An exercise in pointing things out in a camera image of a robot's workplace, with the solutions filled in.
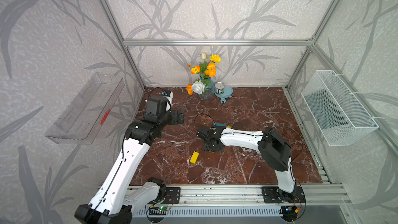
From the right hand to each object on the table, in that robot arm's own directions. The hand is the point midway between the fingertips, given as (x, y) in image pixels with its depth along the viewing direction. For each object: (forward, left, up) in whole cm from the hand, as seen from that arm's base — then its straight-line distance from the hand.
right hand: (207, 147), depth 89 cm
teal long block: (+17, -8, -2) cm, 18 cm away
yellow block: (+14, -14, -1) cm, 20 cm away
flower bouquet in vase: (+23, +1, +27) cm, 36 cm away
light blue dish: (+42, -16, +1) cm, 45 cm away
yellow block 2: (-6, +7, 0) cm, 9 cm away
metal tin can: (+44, -9, +5) cm, 45 cm away
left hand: (+6, +14, +28) cm, 32 cm away
